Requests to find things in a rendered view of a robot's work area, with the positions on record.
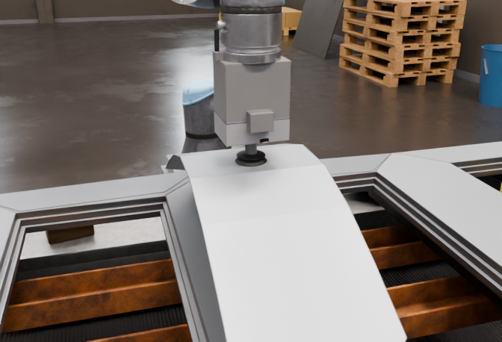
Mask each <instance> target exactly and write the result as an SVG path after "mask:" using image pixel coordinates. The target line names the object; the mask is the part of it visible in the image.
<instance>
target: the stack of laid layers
mask: <svg viewBox="0 0 502 342"><path fill-rule="evenodd" d="M386 159H387V158H386ZM383 162H384V161H383ZM383 162H382V163H381V164H380V165H379V166H378V167H377V168H376V169H375V170H374V171H370V172H355V173H347V174H338V175H331V176H332V178H333V179H334V181H335V183H336V184H337V186H338V188H339V190H340V191H341V193H342V194H345V193H356V192H362V191H369V190H372V191H373V192H375V193H376V194H377V195H378V196H380V197H381V198H382V199H383V200H385V201H386V202H387V203H388V204H389V205H390V206H391V207H393V208H394V209H395V210H396V211H397V212H399V213H400V214H401V215H402V216H404V217H405V218H406V219H407V220H408V221H409V222H410V223H411V224H413V225H414V226H415V227H416V228H418V229H419V230H420V231H422V232H423V233H424V234H425V235H426V236H428V238H429V239H431V240H432V241H433V242H434V243H436V244H437V245H438V246H439V247H441V248H442V249H443V250H444V251H445V252H446V253H447V254H448V255H450V256H451V257H452V258H453V259H455V260H456V261H457V262H458V263H460V264H461V265H462V266H463V267H464V268H465V269H466V270H467V271H469V272H470V273H471V274H472V275H474V276H475V277H476V278H477V279H479V280H480V281H481V282H482V283H483V284H484V285H485V286H486V287H488V288H489V289H490V290H492V291H493V292H494V293H495V294H497V295H498V296H499V297H500V298H501V299H502V267H501V266H500V265H498V264H497V263H495V262H494V261H493V260H492V259H491V258H489V257H488V256H487V255H485V254H484V253H482V252H481V251H480V250H479V249H478V248H476V247H475V246H473V245H472V244H471V243H469V242H468V241H467V240H466V239H464V238H463V237H461V236H460V235H459V234H457V233H456V232H455V231H454V230H453V229H451V228H450V227H448V226H447V225H445V224H444V223H443V222H442V221H441V220H439V219H438V218H437V217H435V216H434V215H432V214H431V213H430V212H429V211H428V210H426V209H425V208H423V207H422V206H421V205H419V204H418V203H417V202H416V201H414V200H413V199H412V198H410V197H409V196H407V195H406V194H405V193H404V192H403V191H401V190H400V189H398V188H397V187H396V186H394V185H393V184H392V183H391V182H390V181H388V180H387V179H385V178H384V177H382V176H381V175H380V174H379V173H378V172H376V171H377V170H378V168H379V167H380V166H381V165H382V164H383ZM451 164H453V165H454V166H456V167H458V168H460V169H461V170H463V171H465V172H467V173H468V174H470V175H472V176H473V177H475V178H476V177H482V176H488V175H500V174H502V158H490V159H483V160H476V161H464V162H457V163H451ZM0 207H1V208H5V207H2V206H0ZM5 209H8V210H10V211H14V212H16V215H15V217H14V221H13V225H12V227H11V230H10V234H9V237H8V239H7V243H6V247H5V249H4V253H3V256H2V258H1V263H0V337H1V331H2V328H3V325H4V319H5V316H6V313H7V307H8V304H9V301H10V295H11V292H12V289H13V284H14V281H15V278H16V272H17V269H18V266H19V260H20V257H21V254H22V248H23V245H24V242H25V236H26V234H27V233H34V232H40V231H51V230H58V229H64V228H75V227H82V226H93V225H99V224H106V223H117V222H123V221H129V220H141V219H147V218H153V217H161V222H162V226H163V229H164V234H165V238H166V241H167V246H168V249H169V253H170V258H171V261H172V265H173V270H174V273H175V277H176V282H177V285H178V289H179V294H180V297H181V301H182V306H183V309H184V313H185V319H186V322H187V325H188V331H189V334H190V339H191V342H226V337H225V333H224V329H223V323H222V319H221V315H220V309H219V305H218V301H217V294H216V290H215V286H214V280H213V277H212V273H211V267H210V263H209V259H208V253H207V249H206V246H205V240H204V236H203V232H202V226H201V223H200V220H199V215H198V211H197V208H196V203H195V200H194V197H193V191H192V188H191V185H190V180H189V178H188V177H187V178H186V179H185V180H183V181H181V182H179V183H178V184H177V185H175V186H174V187H172V188H170V189H169V190H167V191H166V192H164V193H153V194H148V195H142V196H131V197H126V198H119V199H109V200H103V201H98V202H87V203H81V204H75V205H65V206H59V207H53V208H42V209H37V210H30V211H15V210H13V209H9V208H5Z"/></svg>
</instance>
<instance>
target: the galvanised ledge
mask: <svg viewBox="0 0 502 342"><path fill-rule="evenodd" d="M342 195H343V197H344V198H345V200H346V201H347V204H348V205H349V207H350V210H351V211H352V213H353V216H354V217H355V220H356V222H357V224H360V223H370V222H376V221H381V220H391V219H396V218H394V217H393V216H392V215H391V214H390V213H389V212H387V210H386V209H384V208H383V207H382V206H381V205H380V204H379V203H377V202H376V201H375V200H374V199H372V198H371V197H370V196H369V195H368V192H365V191H362V192H356V193H345V194H342ZM94 231H95V234H92V235H88V236H85V237H79V238H76V239H71V240H66V241H62V242H59V243H53V244H49V242H48V239H47V236H46V232H45V231H40V232H34V233H27V234H26V236H25V242H24V245H23V248H22V254H21V257H20V260H19V266H18V269H17V272H22V271H29V270H38V269H44V268H50V267H59V266H65V265H70V264H80V263H86V262H91V261H101V260H107V259H112V258H122V257H128V256H134V255H144V254H149V253H155V252H165V251H169V249H168V246H167V241H166V238H165V234H164V229H163V226H162V222H161V217H153V218H147V219H141V220H129V221H123V222H117V223H106V224H99V225H94Z"/></svg>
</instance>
